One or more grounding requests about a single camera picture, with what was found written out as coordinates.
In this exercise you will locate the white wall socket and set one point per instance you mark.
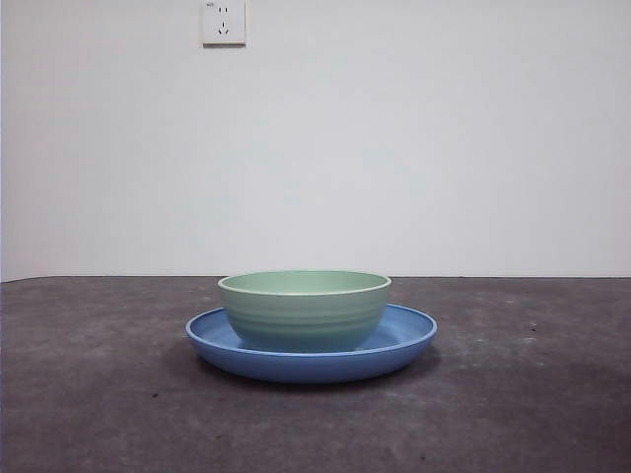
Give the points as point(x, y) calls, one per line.
point(224, 24)

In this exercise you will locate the blue plate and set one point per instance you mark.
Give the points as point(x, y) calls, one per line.
point(310, 369)

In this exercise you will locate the green ribbed bowl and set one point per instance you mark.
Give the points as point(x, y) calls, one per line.
point(305, 315)

